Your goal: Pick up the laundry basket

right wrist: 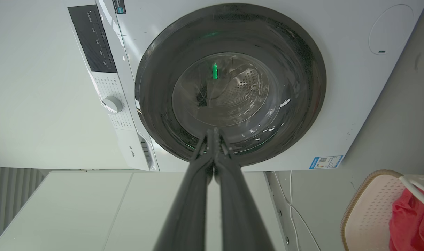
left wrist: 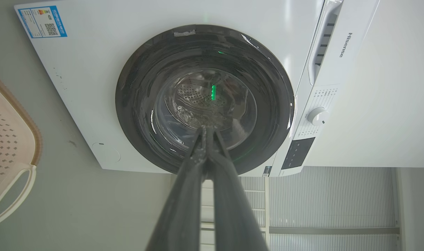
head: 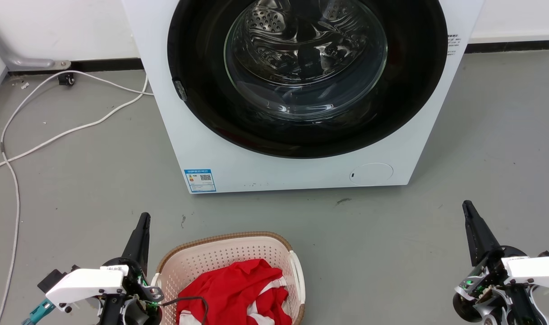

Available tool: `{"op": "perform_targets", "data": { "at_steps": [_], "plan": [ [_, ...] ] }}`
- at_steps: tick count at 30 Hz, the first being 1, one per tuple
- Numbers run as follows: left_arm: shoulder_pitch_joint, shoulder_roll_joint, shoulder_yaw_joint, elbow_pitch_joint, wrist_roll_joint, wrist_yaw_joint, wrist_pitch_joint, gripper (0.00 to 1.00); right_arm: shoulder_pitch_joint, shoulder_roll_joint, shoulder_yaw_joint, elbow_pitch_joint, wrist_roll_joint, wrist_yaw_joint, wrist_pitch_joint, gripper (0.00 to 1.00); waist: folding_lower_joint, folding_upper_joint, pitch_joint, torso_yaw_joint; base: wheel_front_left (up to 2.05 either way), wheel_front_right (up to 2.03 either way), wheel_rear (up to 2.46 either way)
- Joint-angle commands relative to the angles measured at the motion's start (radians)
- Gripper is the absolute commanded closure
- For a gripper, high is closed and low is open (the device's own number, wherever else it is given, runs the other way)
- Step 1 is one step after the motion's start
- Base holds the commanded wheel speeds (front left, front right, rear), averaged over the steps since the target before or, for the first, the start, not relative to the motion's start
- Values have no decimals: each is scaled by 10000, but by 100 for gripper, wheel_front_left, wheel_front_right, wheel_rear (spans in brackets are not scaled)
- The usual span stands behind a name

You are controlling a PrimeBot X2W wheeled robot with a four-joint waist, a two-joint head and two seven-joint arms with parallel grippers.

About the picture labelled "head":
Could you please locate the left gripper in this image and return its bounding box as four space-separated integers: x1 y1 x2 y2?
37 213 165 325

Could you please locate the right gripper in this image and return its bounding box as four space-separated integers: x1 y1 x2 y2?
453 201 549 325

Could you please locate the beige perforated laundry basket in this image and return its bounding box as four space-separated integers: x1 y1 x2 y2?
151 232 306 325

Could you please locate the blue energy label sticker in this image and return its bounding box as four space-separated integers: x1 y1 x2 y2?
184 169 217 193

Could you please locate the red and white garment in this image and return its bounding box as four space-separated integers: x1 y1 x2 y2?
175 259 293 325

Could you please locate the round white filter cover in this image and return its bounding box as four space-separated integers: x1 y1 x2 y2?
349 162 394 186

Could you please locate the white front-load washing machine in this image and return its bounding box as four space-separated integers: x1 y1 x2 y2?
121 0 486 195

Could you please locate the black baseboard strip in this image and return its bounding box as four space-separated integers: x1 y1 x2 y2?
7 58 145 76
464 40 549 54

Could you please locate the black round washer door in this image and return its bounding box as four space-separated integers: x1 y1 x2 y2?
167 0 449 159

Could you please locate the steel washer drum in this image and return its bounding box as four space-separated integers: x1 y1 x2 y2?
224 0 388 122

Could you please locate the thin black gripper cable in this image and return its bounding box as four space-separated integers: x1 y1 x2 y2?
159 296 210 325

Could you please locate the teal cable connector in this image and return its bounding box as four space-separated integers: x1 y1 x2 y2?
22 299 56 325

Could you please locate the thick white power cable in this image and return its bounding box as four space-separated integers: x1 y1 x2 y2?
0 74 149 176

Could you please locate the long thin white cable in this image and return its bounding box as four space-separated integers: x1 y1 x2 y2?
0 70 154 325

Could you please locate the grey drain hose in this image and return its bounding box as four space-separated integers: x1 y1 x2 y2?
0 18 72 70

